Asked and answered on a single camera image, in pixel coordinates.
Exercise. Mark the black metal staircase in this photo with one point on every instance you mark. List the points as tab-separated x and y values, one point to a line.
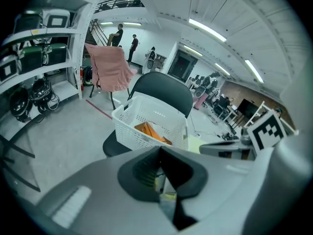
94	35

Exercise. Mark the black double door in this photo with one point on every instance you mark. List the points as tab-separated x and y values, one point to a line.
182	65

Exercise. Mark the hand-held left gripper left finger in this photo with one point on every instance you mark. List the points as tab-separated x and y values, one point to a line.
97	192

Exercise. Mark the black helmet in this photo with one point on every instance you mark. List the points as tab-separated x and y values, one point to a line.
19	104
41	92

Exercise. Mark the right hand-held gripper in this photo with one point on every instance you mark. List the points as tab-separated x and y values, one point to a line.
266	131

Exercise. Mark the grey shell chair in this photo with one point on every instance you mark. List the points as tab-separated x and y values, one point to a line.
14	160

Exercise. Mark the rows of black cases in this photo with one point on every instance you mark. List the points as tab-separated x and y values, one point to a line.
36	55

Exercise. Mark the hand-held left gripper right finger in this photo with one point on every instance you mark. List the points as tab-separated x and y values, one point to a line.
215	192

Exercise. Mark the white storage shelf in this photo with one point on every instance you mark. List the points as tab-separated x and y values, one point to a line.
256	114

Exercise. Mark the yellow-green table top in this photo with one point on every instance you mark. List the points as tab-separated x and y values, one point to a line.
194	143

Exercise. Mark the grey cabinet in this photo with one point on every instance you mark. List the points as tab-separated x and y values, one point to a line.
160	62

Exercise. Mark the white plastic basket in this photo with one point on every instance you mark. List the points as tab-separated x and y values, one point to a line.
137	133

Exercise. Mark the white shelf rack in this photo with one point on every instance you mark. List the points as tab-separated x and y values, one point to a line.
49	33

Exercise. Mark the orange tissue box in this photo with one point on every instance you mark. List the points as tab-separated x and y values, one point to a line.
149	128

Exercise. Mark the pink cloth on chair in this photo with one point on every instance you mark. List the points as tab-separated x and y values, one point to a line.
110	67

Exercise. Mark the red fire extinguisher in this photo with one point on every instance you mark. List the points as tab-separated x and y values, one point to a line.
82	78

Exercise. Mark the grey office chair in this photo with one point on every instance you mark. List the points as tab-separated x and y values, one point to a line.
200	92

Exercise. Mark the person's white shirt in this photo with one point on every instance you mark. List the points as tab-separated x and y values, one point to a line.
300	94

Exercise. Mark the black balcony railing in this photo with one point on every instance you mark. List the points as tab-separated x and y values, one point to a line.
117	4

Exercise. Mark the ceiling strip light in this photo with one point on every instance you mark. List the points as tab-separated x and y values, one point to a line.
222	68
254	70
193	50
207	29
106	23
132	23

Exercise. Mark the black monitor screen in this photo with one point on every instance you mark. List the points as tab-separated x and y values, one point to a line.
248	106

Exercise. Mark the dark green bag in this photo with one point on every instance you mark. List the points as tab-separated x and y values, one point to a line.
88	76

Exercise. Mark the black folding chair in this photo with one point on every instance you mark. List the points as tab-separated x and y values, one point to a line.
166	87

